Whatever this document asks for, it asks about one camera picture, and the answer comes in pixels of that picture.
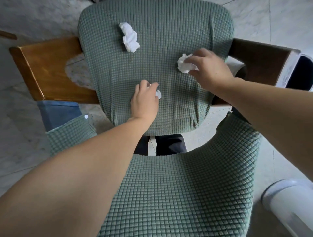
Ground large crumpled white tissue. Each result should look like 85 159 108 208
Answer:
119 22 141 53

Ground person's left hand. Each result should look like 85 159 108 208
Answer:
130 80 160 123

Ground dark brown wooden chair armrest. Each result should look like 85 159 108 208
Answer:
211 38 298 108

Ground light brown wooden chair armrest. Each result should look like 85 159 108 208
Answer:
9 37 100 105

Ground person's right hand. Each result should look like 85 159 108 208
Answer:
184 48 237 94

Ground green textured chair backrest cover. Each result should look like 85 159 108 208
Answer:
46 112 262 237

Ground white trash bin black liner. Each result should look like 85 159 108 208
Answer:
275 49 313 92

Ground person's left forearm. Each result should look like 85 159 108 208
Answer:
0 117 153 237

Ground small white tissue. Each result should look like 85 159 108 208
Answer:
149 83 162 100

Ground person's right forearm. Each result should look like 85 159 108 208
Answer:
213 78 313 177

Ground white cylindrical container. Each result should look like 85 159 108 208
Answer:
260 179 313 237

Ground blue denim cloth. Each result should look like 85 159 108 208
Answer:
37 100 82 132

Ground green textured chair seat cover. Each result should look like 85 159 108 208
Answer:
78 0 235 136

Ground person's dark trousers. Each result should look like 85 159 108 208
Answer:
134 134 187 156

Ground brown wooden piece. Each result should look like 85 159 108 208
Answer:
0 30 18 41

